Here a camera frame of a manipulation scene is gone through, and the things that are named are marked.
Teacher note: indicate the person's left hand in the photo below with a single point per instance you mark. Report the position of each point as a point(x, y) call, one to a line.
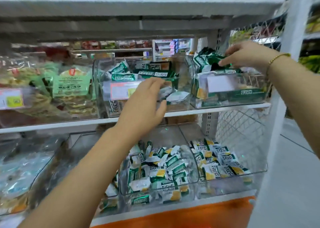
point(140, 107)

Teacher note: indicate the person's right hand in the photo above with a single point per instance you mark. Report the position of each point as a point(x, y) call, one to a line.
point(247, 55)

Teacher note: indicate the person's right fingers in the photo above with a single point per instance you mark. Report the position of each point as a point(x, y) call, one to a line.
point(230, 54)

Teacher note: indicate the person's left thumb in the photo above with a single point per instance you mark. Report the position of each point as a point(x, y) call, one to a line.
point(162, 109)

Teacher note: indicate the green snack packet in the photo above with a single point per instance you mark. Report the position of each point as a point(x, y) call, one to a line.
point(208, 59)

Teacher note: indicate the clear plastic bin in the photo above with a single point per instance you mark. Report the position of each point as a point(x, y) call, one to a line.
point(250, 145)
point(30, 115)
point(250, 85)
point(180, 80)
point(15, 165)
point(75, 145)
point(160, 137)

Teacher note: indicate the person's left forearm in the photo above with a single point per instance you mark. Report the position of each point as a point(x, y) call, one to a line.
point(82, 177)

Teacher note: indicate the person's right forearm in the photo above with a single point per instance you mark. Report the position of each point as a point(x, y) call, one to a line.
point(297, 92)

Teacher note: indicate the plain white price label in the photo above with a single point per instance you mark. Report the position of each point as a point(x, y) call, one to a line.
point(221, 84)

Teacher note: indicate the pile of green white packets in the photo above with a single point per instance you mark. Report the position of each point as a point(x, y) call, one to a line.
point(172, 163)
point(220, 160)
point(150, 74)
point(225, 99)

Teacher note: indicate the pink white price label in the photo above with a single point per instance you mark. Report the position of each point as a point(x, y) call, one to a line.
point(120, 90)

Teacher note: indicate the background shelf with goods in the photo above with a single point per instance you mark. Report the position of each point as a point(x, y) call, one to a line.
point(170, 49)

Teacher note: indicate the row of red packets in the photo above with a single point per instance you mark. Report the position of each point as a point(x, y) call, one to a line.
point(112, 44)

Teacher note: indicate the side shelf with goods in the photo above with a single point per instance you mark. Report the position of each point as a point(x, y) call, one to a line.
point(312, 35)

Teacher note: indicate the green label cracker bag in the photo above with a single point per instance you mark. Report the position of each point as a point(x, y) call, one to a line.
point(72, 85)

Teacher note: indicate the orange base panel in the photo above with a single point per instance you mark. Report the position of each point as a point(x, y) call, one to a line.
point(190, 215)

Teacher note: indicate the white metal shelf rack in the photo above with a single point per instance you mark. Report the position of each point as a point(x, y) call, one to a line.
point(125, 5)

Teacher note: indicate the clear cracker bag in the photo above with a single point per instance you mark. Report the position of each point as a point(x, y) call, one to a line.
point(22, 77)

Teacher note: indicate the pink yellow price label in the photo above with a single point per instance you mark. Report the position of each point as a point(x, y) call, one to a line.
point(11, 99)

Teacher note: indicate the clear bags of snacks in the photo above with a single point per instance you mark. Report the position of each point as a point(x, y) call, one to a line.
point(20, 175)

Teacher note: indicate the white post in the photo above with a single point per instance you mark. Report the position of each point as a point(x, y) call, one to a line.
point(300, 22)

